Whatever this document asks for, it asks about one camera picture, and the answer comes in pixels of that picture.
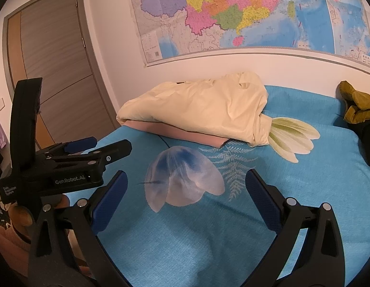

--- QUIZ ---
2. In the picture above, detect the colourful wall map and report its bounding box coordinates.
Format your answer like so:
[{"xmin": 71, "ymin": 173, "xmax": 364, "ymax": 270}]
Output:
[{"xmin": 126, "ymin": 0, "xmax": 370, "ymax": 75}]

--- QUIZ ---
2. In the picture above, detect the pink garment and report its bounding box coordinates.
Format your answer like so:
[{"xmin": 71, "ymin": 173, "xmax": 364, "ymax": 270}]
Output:
[{"xmin": 121, "ymin": 120, "xmax": 230, "ymax": 148}]

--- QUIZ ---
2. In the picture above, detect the cream garment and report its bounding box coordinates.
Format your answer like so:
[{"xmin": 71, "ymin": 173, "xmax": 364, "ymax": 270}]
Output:
[{"xmin": 117, "ymin": 72, "xmax": 270, "ymax": 148}]

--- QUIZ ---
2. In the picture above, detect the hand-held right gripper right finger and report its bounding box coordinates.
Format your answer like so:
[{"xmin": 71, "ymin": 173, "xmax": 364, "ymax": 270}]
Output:
[{"xmin": 245, "ymin": 169, "xmax": 345, "ymax": 287}]

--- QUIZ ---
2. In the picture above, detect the blue floral bedsheet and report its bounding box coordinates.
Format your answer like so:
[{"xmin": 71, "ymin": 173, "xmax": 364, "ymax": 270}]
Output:
[{"xmin": 64, "ymin": 85, "xmax": 370, "ymax": 287}]

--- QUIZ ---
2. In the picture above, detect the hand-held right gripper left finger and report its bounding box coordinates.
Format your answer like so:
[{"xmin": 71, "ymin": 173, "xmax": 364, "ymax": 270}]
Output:
[{"xmin": 27, "ymin": 170, "xmax": 130, "ymax": 287}]

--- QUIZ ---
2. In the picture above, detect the grey wooden door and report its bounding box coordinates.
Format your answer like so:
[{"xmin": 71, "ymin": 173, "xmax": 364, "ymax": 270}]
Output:
[{"xmin": 3, "ymin": 0, "xmax": 118, "ymax": 150}]

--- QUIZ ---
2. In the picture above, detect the black garment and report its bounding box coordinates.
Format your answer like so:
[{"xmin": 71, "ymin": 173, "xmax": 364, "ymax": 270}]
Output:
[{"xmin": 354, "ymin": 116, "xmax": 370, "ymax": 167}]

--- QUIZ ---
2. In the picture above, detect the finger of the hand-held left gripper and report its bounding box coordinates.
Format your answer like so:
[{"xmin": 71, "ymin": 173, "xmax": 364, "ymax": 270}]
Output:
[
  {"xmin": 64, "ymin": 137, "xmax": 97, "ymax": 154},
  {"xmin": 80, "ymin": 139, "xmax": 132, "ymax": 171}
]

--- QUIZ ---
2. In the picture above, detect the mustard garment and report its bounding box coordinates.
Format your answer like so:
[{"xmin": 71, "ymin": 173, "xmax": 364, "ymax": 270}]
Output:
[{"xmin": 339, "ymin": 81, "xmax": 370, "ymax": 124}]

